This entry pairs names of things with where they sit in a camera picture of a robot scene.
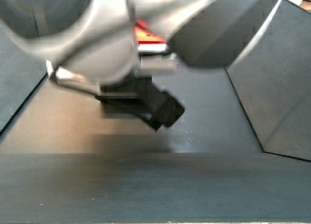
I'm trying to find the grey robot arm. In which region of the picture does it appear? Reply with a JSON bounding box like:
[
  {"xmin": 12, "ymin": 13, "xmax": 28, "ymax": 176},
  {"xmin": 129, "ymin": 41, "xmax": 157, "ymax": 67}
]
[{"xmin": 0, "ymin": 0, "xmax": 280, "ymax": 86}]

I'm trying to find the black curved fixture block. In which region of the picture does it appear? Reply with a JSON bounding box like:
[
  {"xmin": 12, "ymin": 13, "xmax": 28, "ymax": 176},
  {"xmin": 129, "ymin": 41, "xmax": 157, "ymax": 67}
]
[{"xmin": 96, "ymin": 77, "xmax": 152, "ymax": 114}]

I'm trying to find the red peg board base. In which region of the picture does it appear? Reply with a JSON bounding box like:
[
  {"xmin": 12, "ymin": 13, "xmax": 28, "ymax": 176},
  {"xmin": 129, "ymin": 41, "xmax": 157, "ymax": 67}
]
[{"xmin": 134, "ymin": 19, "xmax": 168, "ymax": 53}]

